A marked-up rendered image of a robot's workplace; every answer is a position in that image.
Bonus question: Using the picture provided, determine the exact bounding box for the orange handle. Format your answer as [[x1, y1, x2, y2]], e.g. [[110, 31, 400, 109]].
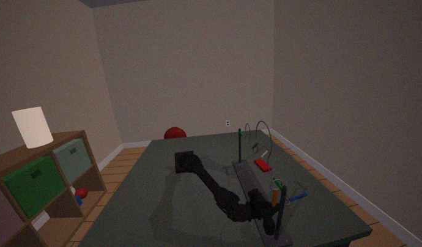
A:
[[270, 179, 283, 207]]

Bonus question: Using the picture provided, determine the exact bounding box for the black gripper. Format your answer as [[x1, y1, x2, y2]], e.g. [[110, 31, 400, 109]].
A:
[[245, 200, 280, 235]]

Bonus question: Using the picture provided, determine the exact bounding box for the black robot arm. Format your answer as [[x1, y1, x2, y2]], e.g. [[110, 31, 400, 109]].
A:
[[176, 153, 265, 222]]

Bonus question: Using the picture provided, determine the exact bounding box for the red rectangular block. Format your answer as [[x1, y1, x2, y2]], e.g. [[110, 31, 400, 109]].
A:
[[254, 159, 272, 173]]

